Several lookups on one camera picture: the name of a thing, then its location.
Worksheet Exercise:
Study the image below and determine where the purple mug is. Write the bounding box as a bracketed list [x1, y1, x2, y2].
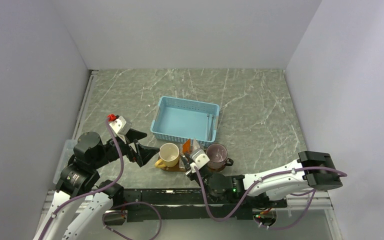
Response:
[206, 143, 234, 170]

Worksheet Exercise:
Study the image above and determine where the white toothpaste tube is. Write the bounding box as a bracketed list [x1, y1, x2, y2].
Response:
[192, 138, 201, 152]

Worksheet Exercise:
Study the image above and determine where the yellow mug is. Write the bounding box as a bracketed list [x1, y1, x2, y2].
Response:
[154, 143, 180, 169]

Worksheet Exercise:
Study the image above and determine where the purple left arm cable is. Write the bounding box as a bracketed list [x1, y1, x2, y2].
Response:
[36, 119, 162, 240]

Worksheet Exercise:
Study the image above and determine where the oval wooden tray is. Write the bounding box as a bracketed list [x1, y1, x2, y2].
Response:
[154, 158, 227, 173]

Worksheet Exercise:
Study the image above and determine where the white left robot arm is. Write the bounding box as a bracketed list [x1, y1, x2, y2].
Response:
[34, 129, 160, 240]

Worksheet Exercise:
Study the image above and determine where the grey toothbrush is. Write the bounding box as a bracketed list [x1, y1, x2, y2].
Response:
[206, 114, 214, 141]

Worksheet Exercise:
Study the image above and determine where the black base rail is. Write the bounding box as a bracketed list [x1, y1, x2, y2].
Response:
[110, 188, 288, 223]

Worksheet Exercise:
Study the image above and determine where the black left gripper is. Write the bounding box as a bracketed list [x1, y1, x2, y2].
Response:
[91, 128, 160, 169]

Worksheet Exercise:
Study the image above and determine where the orange toothpaste tube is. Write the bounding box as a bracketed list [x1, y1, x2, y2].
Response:
[182, 138, 192, 154]

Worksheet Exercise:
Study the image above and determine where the light blue plastic basket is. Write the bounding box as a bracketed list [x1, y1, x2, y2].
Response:
[150, 96, 220, 147]

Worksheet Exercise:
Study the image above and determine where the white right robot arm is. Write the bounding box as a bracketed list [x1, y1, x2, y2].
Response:
[180, 150, 347, 208]

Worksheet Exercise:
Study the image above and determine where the clear glass holder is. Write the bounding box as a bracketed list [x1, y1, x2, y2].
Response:
[179, 147, 191, 171]

